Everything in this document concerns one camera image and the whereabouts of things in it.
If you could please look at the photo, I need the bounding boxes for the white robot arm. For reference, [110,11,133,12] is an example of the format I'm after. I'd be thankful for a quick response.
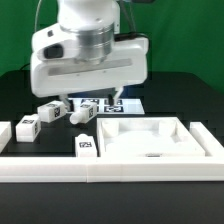
[30,0,149,104]

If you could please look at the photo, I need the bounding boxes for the white square tabletop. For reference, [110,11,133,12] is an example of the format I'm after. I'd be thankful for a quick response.
[97,117,205,158]

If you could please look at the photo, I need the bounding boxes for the white U-shaped obstacle fence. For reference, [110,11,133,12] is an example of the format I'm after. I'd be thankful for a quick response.
[0,122,224,182]

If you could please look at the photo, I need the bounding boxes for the white marker sheet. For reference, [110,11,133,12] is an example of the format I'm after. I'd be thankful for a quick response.
[72,98,144,114]

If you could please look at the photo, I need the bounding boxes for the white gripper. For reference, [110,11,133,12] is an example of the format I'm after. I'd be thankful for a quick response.
[30,37,148,110]

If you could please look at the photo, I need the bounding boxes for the black cables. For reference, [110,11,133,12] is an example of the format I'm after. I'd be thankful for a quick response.
[114,0,151,43]

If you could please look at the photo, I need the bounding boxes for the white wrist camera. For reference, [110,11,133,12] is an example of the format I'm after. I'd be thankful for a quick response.
[32,23,79,61]

